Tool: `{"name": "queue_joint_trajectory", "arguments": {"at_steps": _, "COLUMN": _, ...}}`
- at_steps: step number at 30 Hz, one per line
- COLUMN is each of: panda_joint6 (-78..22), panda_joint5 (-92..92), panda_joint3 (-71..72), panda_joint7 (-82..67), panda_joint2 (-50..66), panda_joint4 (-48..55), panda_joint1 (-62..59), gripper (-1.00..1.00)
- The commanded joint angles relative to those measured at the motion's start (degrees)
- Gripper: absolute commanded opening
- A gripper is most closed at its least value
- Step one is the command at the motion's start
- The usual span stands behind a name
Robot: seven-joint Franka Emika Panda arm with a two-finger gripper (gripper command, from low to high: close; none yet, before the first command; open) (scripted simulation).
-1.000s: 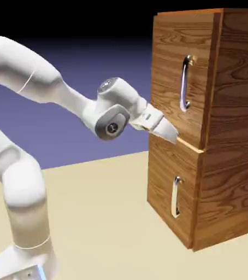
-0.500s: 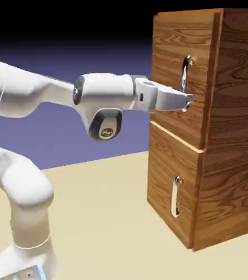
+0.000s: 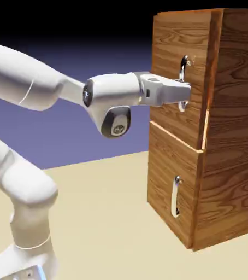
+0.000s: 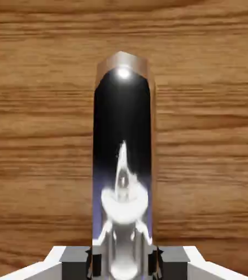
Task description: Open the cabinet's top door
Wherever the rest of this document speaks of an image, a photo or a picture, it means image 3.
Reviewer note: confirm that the wooden cabinet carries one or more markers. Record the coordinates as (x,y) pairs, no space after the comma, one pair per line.
(235,131)

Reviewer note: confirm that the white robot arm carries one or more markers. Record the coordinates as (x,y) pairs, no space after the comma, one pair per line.
(106,91)

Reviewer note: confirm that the wooden cabinet door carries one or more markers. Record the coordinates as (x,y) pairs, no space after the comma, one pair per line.
(163,175)
(172,43)

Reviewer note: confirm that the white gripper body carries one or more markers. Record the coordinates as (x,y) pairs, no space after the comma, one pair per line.
(176,93)

